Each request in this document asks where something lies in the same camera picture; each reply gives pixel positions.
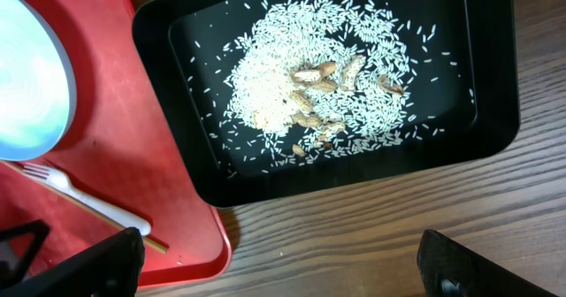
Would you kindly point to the light blue plate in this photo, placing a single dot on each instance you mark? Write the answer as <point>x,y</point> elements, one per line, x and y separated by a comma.
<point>38,87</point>

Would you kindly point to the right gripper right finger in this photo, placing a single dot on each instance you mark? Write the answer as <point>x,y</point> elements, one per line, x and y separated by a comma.
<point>448,268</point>

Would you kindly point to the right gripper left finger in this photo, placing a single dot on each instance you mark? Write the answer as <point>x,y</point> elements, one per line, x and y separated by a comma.
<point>110,268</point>

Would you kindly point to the red plastic tray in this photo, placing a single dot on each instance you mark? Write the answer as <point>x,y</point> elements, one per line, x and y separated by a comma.
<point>121,150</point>

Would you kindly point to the white plastic fork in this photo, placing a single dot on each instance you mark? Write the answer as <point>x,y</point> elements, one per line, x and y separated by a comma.
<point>61,182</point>

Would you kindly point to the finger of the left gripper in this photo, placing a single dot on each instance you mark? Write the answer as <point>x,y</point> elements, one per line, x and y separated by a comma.
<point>39,232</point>

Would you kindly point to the black plastic tray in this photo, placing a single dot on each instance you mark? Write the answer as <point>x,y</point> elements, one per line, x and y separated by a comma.
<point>486,67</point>

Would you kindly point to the wooden chopstick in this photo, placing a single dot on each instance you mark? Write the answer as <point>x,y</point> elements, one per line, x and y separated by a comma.
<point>146,239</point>

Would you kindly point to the rice food scraps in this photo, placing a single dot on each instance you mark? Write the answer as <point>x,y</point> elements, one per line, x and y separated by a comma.
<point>284,85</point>

